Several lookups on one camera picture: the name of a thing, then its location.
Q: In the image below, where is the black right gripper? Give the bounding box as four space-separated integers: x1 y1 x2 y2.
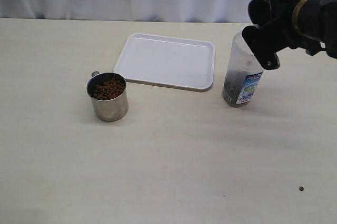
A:
242 0 300 70

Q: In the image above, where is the steel mug with pellets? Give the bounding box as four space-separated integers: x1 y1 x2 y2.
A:
86 71 129 122

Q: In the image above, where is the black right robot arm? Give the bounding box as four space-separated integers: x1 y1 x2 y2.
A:
242 0 336 70

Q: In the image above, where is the clear plastic container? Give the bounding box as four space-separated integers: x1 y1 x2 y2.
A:
222 32 264 108

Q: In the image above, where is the white plastic tray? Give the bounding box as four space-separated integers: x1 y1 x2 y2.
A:
113 33 215 91

